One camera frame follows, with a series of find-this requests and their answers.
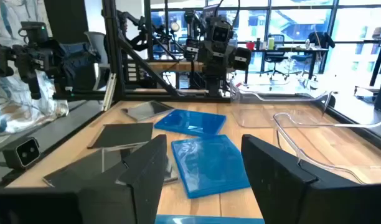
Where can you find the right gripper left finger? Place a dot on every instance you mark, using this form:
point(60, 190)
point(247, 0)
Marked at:
point(140, 186)

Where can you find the blue office chair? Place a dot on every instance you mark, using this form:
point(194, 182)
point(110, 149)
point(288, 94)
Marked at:
point(302, 58)

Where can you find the black bag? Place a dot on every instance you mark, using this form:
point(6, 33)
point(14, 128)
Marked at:
point(321, 39)

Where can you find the green white bottle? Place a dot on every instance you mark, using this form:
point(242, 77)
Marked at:
point(270, 43)

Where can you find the white patterned cloth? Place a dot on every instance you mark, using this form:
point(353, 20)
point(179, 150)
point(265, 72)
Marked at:
point(10, 105)

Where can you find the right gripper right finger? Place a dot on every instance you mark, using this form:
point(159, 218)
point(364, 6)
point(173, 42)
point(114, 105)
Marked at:
point(280, 193)

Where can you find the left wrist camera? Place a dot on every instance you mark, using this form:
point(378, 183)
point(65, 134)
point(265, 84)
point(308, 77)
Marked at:
point(220, 32)

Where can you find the black stand pole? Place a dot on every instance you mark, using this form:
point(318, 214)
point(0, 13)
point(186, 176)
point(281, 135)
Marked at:
point(378, 53)

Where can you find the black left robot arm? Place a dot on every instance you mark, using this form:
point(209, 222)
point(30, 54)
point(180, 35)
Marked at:
point(215, 81)

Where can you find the black office desk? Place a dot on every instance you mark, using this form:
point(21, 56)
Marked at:
point(290, 49)

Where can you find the grey office chair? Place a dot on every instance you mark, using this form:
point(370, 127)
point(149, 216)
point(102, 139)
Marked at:
point(98, 43)

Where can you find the black neighbouring robot arm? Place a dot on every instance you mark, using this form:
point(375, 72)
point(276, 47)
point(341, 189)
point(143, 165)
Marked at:
point(137, 40)

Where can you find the wooden shelf board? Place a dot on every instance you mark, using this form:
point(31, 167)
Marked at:
point(175, 66)

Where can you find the red cup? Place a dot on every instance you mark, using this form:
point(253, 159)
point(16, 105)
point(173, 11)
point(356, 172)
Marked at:
point(250, 45)

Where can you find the black jewel case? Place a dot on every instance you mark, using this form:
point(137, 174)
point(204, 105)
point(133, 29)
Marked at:
point(122, 134)
point(81, 169)
point(147, 110)

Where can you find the clear plastic bin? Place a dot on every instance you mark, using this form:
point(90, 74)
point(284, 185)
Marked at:
point(256, 96)
point(333, 125)

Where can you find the round lamp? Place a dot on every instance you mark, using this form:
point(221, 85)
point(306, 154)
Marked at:
point(175, 26)

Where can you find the blue jacket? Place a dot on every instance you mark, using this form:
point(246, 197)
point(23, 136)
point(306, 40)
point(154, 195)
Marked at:
point(75, 62)

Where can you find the black mesh office chair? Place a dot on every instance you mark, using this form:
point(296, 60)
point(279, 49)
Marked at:
point(276, 56)

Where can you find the black auxiliary robot arm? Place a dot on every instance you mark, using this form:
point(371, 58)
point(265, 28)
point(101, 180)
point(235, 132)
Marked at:
point(25, 59)

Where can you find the small black table camera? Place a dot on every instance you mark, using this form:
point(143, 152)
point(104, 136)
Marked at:
point(25, 153)

